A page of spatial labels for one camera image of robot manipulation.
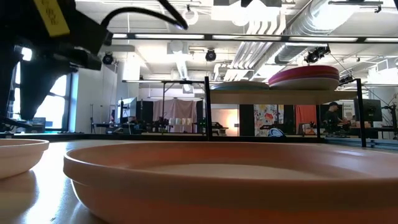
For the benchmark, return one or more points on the red-orange plate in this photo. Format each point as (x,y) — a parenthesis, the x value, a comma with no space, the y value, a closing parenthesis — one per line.
(304,68)

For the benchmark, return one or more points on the silver ventilation duct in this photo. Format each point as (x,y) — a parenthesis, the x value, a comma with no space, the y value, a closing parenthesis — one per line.
(323,15)

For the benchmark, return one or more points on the beige curtain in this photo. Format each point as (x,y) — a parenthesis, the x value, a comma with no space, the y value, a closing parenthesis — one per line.
(177,109)

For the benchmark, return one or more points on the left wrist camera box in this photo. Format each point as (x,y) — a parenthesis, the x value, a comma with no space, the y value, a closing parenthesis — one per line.
(90,37)

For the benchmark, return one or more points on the terracotta plate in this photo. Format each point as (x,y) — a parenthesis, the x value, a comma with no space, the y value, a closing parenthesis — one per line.
(217,193)

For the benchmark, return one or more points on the light teal plate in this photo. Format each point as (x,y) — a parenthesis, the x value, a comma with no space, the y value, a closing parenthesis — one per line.
(239,86)

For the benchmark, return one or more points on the person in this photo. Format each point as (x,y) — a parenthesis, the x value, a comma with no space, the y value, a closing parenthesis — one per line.
(332,118)

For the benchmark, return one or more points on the wooden shelf with black legs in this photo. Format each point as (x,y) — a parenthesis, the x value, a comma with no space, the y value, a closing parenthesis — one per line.
(280,97)

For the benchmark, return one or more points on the pale peach plate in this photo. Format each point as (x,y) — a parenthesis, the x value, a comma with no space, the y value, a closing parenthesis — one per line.
(18,158)

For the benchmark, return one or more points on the blue white helmet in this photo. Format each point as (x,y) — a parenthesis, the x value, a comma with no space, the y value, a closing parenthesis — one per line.
(276,133)

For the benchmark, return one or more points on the long linear ceiling light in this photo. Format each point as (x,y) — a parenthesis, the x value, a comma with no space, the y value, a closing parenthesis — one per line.
(168,36)

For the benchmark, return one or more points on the yellow tag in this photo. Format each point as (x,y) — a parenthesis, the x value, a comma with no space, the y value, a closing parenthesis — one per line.
(51,15)

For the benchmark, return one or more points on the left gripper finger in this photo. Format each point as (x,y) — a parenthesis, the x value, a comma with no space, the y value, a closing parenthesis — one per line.
(37,84)
(4,81)

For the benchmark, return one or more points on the floral curtain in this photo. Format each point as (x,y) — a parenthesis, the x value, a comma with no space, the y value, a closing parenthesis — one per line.
(265,118)

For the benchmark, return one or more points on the black ceiling spotlight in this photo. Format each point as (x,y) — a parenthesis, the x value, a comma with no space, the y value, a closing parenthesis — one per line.
(107,58)
(210,55)
(315,55)

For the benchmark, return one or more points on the black metal stand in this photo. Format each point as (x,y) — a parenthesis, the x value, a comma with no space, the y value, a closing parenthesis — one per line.
(163,93)

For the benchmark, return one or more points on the cream white plate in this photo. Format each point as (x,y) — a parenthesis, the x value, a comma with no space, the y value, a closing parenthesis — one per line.
(304,85)

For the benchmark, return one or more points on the orange curtain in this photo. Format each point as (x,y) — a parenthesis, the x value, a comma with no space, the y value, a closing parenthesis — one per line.
(306,115)

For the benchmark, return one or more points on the purple plate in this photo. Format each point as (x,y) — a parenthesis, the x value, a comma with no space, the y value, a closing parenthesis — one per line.
(326,78)

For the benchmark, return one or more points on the computer monitor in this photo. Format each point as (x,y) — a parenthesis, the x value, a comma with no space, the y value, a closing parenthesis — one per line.
(371,110)

